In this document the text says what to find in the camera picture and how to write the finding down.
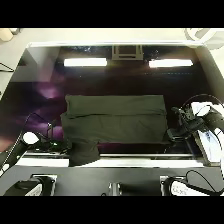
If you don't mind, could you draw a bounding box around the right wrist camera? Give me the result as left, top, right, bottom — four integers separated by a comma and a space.
171, 106, 196, 127

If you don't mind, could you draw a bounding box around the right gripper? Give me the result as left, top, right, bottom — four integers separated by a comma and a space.
166, 125, 194, 144

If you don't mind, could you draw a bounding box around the dark green T-shirt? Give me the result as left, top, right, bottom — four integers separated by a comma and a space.
59, 94, 172, 168

